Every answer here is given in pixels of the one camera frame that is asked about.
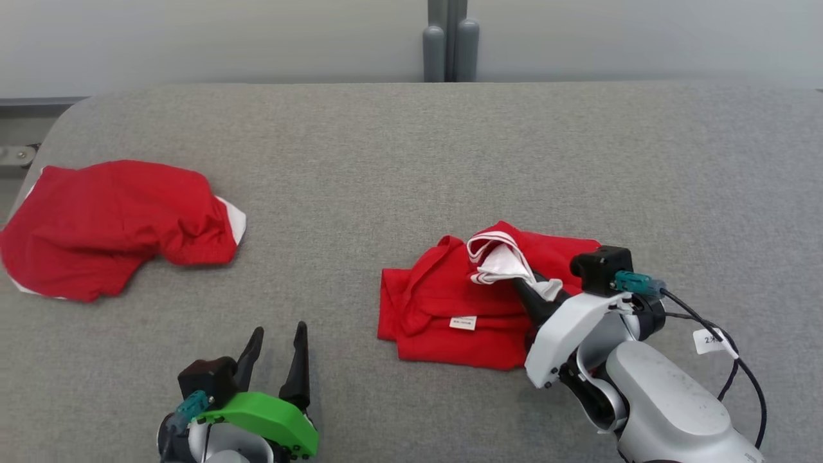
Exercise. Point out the teal left camera connector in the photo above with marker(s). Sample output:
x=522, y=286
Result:
x=191, y=408

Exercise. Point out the red Bulls jersey shirt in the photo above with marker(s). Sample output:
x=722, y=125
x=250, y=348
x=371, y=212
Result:
x=437, y=296

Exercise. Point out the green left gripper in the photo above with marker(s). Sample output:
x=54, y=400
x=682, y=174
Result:
x=270, y=418

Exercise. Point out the teal camera connector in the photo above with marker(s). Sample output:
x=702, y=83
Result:
x=636, y=283
x=191, y=408

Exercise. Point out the teal right camera connector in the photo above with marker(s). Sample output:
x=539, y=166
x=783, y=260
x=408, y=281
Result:
x=636, y=283

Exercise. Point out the grey rounded post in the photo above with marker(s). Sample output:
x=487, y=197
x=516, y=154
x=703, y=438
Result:
x=467, y=51
x=434, y=54

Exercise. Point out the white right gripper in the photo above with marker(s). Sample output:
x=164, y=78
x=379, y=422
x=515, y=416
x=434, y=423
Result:
x=566, y=328

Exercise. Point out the grey vertical wall mullion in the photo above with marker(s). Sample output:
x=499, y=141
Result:
x=448, y=13

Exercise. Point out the red Bulls shorts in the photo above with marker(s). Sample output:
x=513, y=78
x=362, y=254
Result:
x=96, y=225

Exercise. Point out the silver metal bracket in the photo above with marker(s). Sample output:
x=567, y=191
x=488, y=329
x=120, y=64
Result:
x=16, y=155

